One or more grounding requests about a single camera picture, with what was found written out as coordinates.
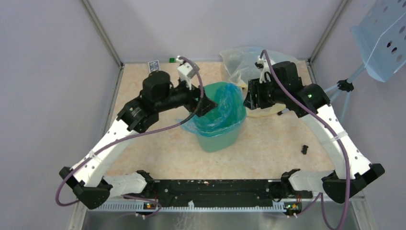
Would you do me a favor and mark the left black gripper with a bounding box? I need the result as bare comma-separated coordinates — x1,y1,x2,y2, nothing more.
156,75,218,116

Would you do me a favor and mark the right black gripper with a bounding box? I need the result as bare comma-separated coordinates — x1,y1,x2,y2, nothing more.
243,76,286,110

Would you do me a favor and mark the blue plastic trash bag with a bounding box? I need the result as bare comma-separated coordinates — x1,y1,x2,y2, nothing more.
181,82,246,137

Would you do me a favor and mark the green plastic trash bin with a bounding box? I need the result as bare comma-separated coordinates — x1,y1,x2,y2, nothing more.
194,82,247,152

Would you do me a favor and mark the clear yellow plastic bag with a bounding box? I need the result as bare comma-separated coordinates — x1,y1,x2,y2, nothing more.
219,46,306,117

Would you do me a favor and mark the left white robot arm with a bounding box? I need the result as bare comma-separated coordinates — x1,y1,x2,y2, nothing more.
59,70,217,210

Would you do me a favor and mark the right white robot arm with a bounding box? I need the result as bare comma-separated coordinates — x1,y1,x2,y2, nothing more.
244,60,385,204

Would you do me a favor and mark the playing card box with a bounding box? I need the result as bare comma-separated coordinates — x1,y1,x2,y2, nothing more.
147,60,160,73

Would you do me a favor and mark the small black loose part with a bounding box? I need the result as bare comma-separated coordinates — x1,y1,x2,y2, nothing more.
301,145,309,155

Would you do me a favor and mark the perforated light blue panel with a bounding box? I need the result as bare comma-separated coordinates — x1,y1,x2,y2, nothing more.
351,0,406,82

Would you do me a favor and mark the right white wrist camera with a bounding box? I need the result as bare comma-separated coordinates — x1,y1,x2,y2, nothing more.
255,56,271,83

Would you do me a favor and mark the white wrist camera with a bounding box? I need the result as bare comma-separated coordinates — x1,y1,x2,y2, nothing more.
255,56,271,83
175,56,195,91

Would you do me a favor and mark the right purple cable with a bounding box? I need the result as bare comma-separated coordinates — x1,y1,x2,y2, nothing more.
260,49,351,230

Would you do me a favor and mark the purple cable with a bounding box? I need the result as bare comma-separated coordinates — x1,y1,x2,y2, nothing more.
55,56,205,219
260,49,351,230

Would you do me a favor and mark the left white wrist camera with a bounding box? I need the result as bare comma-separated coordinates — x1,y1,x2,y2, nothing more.
175,56,195,91

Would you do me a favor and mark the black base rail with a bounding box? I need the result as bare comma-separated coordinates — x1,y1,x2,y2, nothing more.
130,179,313,207

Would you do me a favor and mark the white toothed cable strip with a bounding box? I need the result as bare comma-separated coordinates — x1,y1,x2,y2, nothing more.
95,200,286,212

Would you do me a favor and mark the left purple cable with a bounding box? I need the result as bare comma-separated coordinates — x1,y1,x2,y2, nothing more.
55,56,205,219

